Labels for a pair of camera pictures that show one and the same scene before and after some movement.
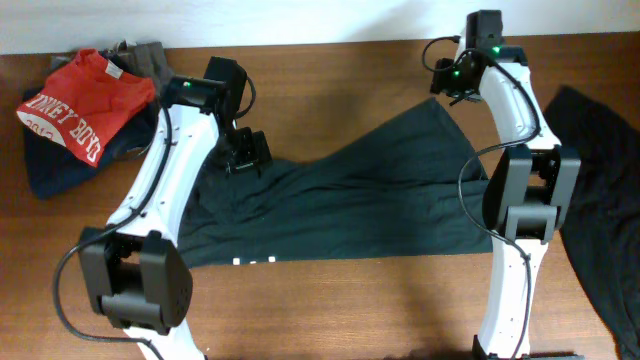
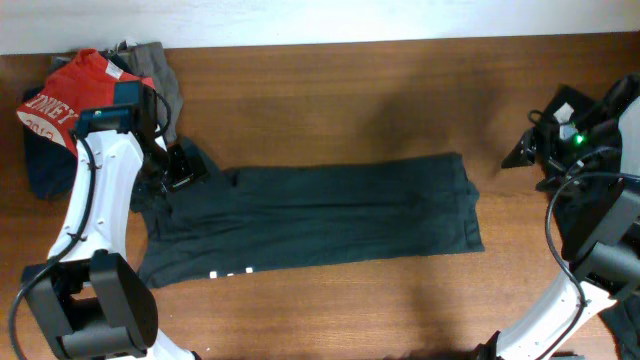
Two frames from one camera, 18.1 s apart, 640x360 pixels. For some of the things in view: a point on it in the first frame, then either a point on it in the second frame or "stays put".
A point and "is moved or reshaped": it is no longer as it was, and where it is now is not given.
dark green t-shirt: (404, 186) is moved or reshaped
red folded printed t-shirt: (84, 106) stays put
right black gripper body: (447, 78) → (556, 151)
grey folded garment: (144, 59) stays put
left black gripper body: (239, 148) → (181, 167)
